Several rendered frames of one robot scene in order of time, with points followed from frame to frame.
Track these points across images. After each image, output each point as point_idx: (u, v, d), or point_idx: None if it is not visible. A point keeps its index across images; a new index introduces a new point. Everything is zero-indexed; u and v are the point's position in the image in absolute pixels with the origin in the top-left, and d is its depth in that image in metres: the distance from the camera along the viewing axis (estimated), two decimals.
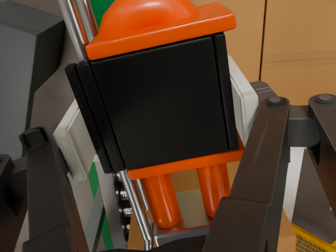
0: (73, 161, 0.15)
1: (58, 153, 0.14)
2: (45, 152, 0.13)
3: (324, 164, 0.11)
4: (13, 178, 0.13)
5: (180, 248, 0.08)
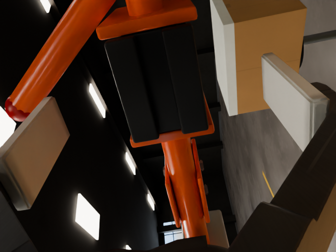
0: (14, 190, 0.14)
1: None
2: None
3: None
4: None
5: (180, 248, 0.08)
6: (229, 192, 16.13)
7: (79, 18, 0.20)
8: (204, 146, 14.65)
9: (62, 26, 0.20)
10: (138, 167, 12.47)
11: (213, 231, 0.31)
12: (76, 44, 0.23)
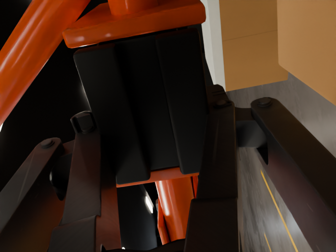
0: None
1: None
2: (92, 137, 0.14)
3: (273, 163, 0.11)
4: (65, 161, 0.14)
5: (180, 248, 0.08)
6: None
7: (45, 16, 0.15)
8: None
9: (22, 27, 0.15)
10: None
11: None
12: (46, 49, 0.17)
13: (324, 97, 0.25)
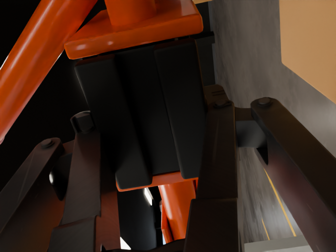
0: None
1: None
2: (92, 137, 0.14)
3: (273, 163, 0.11)
4: (65, 161, 0.14)
5: (180, 248, 0.08)
6: None
7: (47, 27, 0.15)
8: None
9: (26, 37, 0.16)
10: None
11: None
12: (49, 56, 0.18)
13: (327, 96, 0.25)
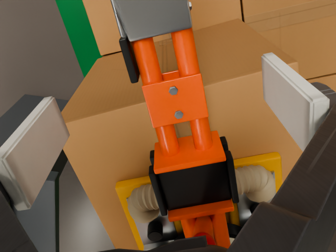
0: (14, 190, 0.14)
1: None
2: None
3: None
4: None
5: (180, 248, 0.08)
6: None
7: None
8: None
9: None
10: None
11: None
12: (210, 225, 0.34)
13: (221, 82, 0.46)
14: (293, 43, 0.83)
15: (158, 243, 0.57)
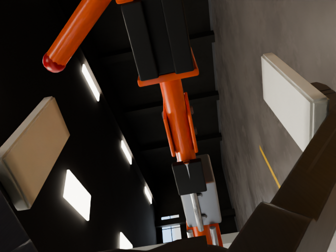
0: (14, 190, 0.14)
1: None
2: None
3: None
4: None
5: (180, 248, 0.08)
6: (228, 186, 15.80)
7: None
8: (202, 138, 14.37)
9: None
10: (134, 157, 12.19)
11: None
12: (97, 12, 0.30)
13: None
14: None
15: None
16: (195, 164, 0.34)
